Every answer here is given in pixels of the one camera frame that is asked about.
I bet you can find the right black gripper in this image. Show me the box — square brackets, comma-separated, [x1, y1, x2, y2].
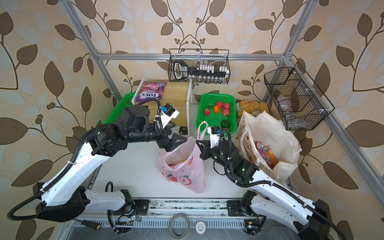
[197, 138, 233, 172]

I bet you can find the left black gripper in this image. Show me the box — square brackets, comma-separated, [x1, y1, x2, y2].
[124, 118, 188, 150]

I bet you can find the pink plastic grocery bag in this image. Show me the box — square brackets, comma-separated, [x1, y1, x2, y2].
[157, 121, 208, 194]

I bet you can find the green fruit basket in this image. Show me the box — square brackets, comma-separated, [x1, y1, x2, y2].
[196, 93, 238, 135]

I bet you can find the cream canvas tote bag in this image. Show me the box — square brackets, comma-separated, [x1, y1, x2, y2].
[235, 112, 302, 183]

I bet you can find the orange Fox's candy bag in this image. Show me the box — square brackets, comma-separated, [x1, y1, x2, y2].
[263, 146, 279, 169]

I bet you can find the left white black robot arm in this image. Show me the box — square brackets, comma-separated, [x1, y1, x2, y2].
[7, 104, 187, 223]

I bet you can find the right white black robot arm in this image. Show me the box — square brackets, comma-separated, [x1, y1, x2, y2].
[196, 131, 347, 240]

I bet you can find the black tape measure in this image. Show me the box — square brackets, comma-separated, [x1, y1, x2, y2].
[179, 127, 189, 135]

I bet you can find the green avocado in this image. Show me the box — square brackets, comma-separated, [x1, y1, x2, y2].
[221, 120, 231, 130]

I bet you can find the small orange tangerine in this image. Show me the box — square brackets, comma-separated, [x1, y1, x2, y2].
[213, 105, 221, 114]

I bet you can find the white wooden two-tier shelf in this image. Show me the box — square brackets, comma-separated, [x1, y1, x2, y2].
[132, 79, 192, 127]

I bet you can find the purple Fox's candy bag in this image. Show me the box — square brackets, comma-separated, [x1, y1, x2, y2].
[136, 81, 167, 103]

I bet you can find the left green vegetable basket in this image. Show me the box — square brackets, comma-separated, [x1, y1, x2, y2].
[104, 93, 135, 124]

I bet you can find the white bread tray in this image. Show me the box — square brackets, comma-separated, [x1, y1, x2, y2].
[236, 100, 270, 118]

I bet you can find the black barcode scanner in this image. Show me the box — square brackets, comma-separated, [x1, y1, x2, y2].
[173, 60, 188, 81]

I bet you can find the grey tape roll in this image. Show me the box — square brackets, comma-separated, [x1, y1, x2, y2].
[168, 213, 190, 240]

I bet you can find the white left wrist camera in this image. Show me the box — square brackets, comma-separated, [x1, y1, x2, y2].
[155, 104, 180, 130]

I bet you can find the black wire basket rear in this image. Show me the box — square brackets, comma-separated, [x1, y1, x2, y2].
[168, 48, 231, 85]

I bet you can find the black wire basket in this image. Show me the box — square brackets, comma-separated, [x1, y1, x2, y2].
[168, 48, 231, 85]
[264, 63, 335, 131]

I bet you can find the black wire basket right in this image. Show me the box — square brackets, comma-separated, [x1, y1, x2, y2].
[264, 63, 335, 131]

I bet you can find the black handle screwdriver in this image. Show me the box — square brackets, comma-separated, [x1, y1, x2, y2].
[75, 219, 101, 230]

